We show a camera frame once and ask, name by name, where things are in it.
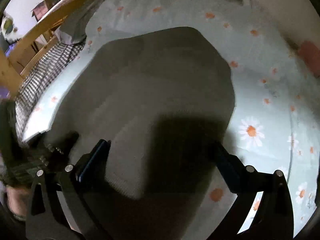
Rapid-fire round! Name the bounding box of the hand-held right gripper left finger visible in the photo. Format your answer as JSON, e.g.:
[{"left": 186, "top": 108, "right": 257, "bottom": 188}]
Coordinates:
[{"left": 25, "top": 139, "right": 112, "bottom": 240}]

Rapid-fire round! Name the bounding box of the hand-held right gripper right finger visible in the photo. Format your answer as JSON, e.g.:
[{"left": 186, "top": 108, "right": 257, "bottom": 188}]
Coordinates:
[{"left": 212, "top": 142, "right": 294, "bottom": 240}]

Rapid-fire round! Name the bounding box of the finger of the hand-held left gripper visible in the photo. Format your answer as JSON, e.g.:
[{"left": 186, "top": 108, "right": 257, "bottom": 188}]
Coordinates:
[{"left": 44, "top": 131, "right": 80, "bottom": 173}]

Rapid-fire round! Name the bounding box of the grey zip hoodie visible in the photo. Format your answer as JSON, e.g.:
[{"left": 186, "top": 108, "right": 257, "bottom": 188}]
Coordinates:
[{"left": 47, "top": 26, "right": 237, "bottom": 240}]

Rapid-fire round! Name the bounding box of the person's left hand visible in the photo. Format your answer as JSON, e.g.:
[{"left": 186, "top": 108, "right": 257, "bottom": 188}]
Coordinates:
[{"left": 5, "top": 186, "right": 31, "bottom": 221}]

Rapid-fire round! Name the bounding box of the black white checked bedsheet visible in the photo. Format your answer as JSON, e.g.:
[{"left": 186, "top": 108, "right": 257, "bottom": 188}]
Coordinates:
[{"left": 14, "top": 42, "right": 86, "bottom": 140}]

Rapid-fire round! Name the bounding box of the grey pillow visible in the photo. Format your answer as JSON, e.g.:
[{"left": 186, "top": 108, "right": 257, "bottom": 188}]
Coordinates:
[{"left": 59, "top": 0, "right": 102, "bottom": 44}]

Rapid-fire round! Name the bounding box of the wooden bed frame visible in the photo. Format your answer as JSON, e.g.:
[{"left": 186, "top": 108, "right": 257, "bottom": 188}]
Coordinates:
[{"left": 0, "top": 0, "right": 103, "bottom": 102}]

